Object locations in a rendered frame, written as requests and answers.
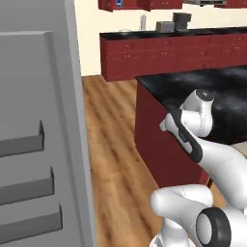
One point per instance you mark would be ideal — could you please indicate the red wall cupboard run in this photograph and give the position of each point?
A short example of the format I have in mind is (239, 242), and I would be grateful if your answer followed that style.
(144, 4)

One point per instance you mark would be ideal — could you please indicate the red base cupboard run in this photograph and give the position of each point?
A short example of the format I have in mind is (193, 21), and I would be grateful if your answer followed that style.
(160, 58)

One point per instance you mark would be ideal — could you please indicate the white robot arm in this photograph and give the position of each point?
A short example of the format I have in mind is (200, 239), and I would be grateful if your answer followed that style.
(225, 167)

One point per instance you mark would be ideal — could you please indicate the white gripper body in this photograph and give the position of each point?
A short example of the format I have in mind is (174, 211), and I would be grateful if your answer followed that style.
(165, 124)

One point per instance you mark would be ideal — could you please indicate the red island cabinet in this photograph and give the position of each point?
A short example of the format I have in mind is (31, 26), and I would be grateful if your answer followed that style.
(154, 151)

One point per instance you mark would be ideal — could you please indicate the dark grey coffee machine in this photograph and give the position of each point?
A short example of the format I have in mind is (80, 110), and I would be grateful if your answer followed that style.
(181, 21)

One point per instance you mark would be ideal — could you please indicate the grey toaster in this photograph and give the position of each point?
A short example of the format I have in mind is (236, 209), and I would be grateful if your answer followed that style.
(165, 26)

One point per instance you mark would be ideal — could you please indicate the white sink tap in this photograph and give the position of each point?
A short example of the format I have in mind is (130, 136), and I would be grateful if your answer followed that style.
(143, 22)

